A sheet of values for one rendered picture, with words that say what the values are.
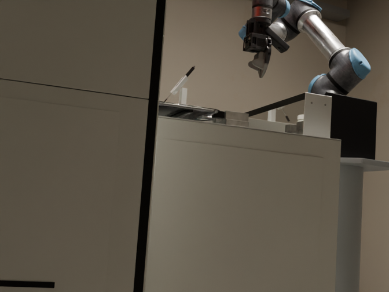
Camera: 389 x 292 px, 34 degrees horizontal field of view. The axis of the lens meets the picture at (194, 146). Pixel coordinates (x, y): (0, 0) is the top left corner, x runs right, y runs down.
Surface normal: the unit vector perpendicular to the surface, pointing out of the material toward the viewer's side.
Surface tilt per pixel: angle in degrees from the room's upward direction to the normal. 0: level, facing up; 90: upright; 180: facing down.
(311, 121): 90
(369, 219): 90
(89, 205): 90
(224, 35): 90
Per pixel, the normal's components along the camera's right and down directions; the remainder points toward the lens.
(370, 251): -0.88, -0.12
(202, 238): 0.35, -0.09
